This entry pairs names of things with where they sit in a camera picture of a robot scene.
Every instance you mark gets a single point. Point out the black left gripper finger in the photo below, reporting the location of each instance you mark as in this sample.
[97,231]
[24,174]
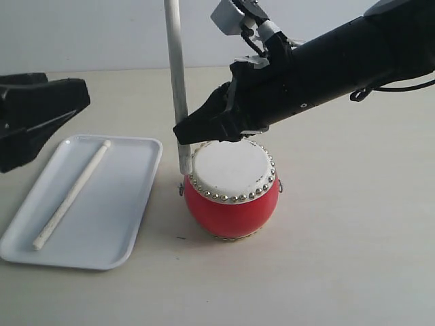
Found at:
[22,146]
[29,100]

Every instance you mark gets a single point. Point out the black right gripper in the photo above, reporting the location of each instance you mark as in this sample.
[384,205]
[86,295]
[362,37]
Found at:
[264,90]

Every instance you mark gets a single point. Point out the white drumstick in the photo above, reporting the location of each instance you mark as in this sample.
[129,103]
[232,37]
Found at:
[176,60]
[76,188]

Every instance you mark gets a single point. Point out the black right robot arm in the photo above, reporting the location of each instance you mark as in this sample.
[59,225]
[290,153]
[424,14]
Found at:
[392,41]

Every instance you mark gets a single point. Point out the red small drum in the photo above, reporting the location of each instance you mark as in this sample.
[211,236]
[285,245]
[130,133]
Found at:
[233,188]

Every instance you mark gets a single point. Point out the white plastic tray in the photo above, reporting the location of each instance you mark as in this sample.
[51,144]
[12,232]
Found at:
[99,230]

